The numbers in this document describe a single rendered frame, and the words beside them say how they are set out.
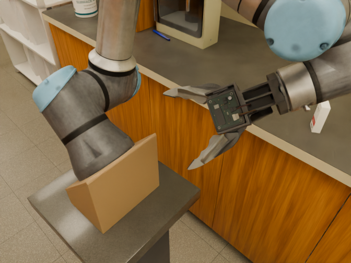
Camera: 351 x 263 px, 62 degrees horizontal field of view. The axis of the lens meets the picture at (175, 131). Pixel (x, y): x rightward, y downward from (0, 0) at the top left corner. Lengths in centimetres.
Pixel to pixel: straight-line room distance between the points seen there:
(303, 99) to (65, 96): 46
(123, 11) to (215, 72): 67
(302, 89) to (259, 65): 87
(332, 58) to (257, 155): 68
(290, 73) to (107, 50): 40
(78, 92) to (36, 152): 177
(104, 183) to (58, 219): 21
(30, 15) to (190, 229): 196
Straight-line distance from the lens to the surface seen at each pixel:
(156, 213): 75
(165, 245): 101
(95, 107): 67
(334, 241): 121
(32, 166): 233
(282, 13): 35
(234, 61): 135
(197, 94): 52
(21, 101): 302
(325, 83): 49
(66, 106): 66
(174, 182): 81
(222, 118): 47
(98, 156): 63
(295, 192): 113
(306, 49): 35
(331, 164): 96
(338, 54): 49
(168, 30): 157
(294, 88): 49
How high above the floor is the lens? 157
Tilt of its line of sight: 42 degrees down
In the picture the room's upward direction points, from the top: straight up
